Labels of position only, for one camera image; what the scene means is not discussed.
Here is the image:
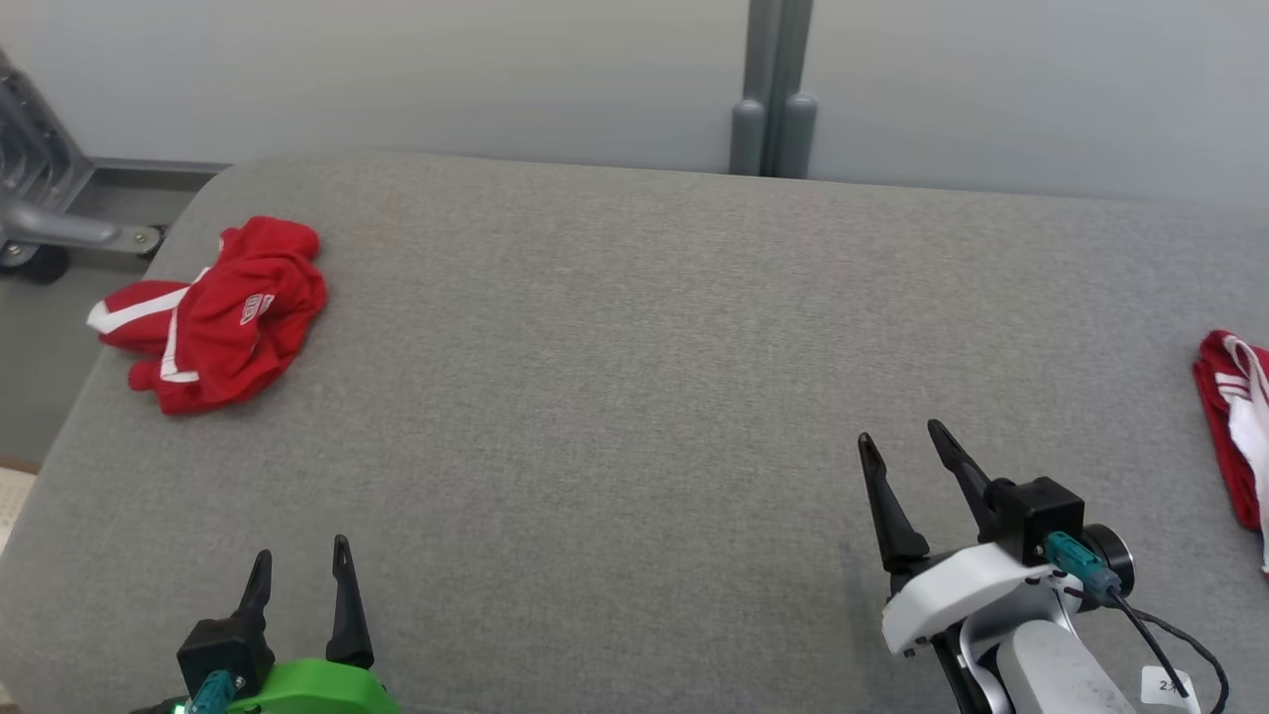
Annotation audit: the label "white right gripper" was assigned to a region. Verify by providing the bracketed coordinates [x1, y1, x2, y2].
[857, 418, 1084, 714]

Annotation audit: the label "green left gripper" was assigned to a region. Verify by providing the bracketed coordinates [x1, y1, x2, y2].
[173, 535, 404, 714]

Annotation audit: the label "red shorts white stripes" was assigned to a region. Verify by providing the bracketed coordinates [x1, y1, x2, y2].
[86, 215, 329, 417]

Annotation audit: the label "red white basketball jersey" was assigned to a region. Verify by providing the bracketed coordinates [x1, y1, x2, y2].
[1192, 329, 1269, 576]

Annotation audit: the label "grey fabric sofa seat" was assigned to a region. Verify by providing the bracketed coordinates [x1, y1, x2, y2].
[0, 151, 1269, 714]

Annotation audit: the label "teal left camera connector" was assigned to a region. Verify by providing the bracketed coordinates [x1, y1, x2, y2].
[186, 669, 241, 714]

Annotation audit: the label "teal camera connector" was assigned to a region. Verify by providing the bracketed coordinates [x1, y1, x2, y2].
[1043, 532, 1122, 603]
[186, 669, 241, 714]

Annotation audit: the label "teal right camera connector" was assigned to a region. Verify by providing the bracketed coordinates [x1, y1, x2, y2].
[1043, 532, 1122, 603]

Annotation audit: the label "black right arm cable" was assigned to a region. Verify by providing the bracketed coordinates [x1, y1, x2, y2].
[1098, 587, 1232, 714]

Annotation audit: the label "white cable label tag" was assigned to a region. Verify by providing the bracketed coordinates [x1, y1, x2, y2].
[1139, 665, 1203, 711]

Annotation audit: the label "grey partition post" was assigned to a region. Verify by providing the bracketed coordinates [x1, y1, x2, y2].
[728, 0, 820, 180]

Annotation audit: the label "grey metal cart frame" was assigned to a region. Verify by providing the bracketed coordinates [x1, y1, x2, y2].
[0, 48, 172, 287]

